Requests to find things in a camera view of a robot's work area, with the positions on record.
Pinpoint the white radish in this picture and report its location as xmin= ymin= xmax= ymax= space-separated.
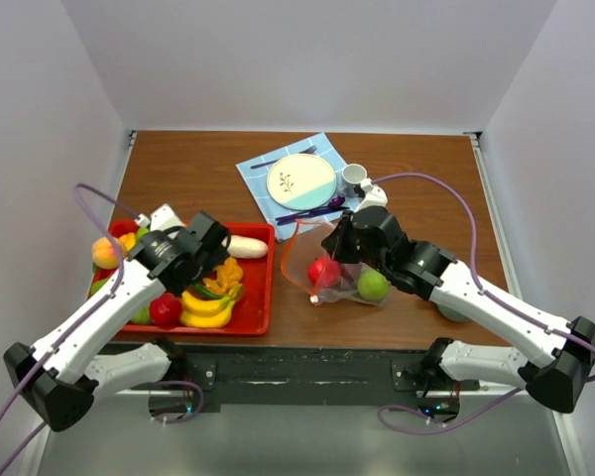
xmin=227 ymin=235 xmax=269 ymax=259

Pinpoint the green apple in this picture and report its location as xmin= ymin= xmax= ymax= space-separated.
xmin=135 ymin=227 xmax=150 ymax=244

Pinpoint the red plastic tray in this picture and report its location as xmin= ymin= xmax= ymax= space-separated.
xmin=118 ymin=222 xmax=275 ymax=338

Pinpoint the peach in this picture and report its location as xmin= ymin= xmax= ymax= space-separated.
xmin=91 ymin=237 xmax=128 ymax=270

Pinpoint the cream and blue plate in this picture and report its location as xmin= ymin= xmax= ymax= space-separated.
xmin=266 ymin=154 xmax=337 ymax=211

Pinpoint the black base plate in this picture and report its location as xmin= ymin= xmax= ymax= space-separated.
xmin=163 ymin=342 xmax=479 ymax=412

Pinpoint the red apple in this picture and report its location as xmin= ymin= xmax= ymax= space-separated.
xmin=307 ymin=256 xmax=341 ymax=289

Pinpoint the red pomegranate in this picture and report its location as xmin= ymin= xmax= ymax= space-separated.
xmin=149 ymin=293 xmax=183 ymax=328

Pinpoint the blue checked cloth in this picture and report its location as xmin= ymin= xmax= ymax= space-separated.
xmin=236 ymin=133 xmax=361 ymax=241

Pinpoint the orange ginger root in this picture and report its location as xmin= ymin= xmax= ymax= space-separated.
xmin=202 ymin=257 xmax=244 ymax=296

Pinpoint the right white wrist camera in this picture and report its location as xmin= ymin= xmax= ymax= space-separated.
xmin=354 ymin=178 xmax=388 ymax=212

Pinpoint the large green guava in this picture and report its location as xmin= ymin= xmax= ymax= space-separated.
xmin=130 ymin=305 xmax=152 ymax=325

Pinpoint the green chili pepper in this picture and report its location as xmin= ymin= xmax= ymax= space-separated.
xmin=190 ymin=284 xmax=223 ymax=300

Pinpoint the purple spoon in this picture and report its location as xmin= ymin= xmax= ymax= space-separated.
xmin=276 ymin=195 xmax=346 ymax=222

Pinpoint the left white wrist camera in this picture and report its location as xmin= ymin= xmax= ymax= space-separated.
xmin=134 ymin=203 xmax=184 ymax=231

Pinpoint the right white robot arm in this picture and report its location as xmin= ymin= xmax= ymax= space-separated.
xmin=321 ymin=206 xmax=595 ymax=414

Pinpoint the grey ceramic mug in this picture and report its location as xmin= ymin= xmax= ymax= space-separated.
xmin=339 ymin=164 xmax=368 ymax=197

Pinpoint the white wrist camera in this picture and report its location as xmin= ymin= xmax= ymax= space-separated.
xmin=354 ymin=178 xmax=388 ymax=212
xmin=134 ymin=203 xmax=184 ymax=231

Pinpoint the clear orange zip top bag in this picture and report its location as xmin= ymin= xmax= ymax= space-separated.
xmin=281 ymin=217 xmax=392 ymax=305

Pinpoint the yellow banana bunch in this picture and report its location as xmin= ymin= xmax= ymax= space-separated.
xmin=179 ymin=284 xmax=244 ymax=329

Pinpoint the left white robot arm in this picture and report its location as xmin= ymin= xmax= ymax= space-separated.
xmin=3 ymin=212 xmax=231 ymax=432

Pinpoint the green lime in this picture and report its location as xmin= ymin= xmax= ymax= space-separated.
xmin=357 ymin=269 xmax=390 ymax=301

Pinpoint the purple fork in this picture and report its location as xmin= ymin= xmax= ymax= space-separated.
xmin=250 ymin=145 xmax=317 ymax=170

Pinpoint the purple knife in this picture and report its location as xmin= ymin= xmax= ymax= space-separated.
xmin=276 ymin=206 xmax=349 ymax=226

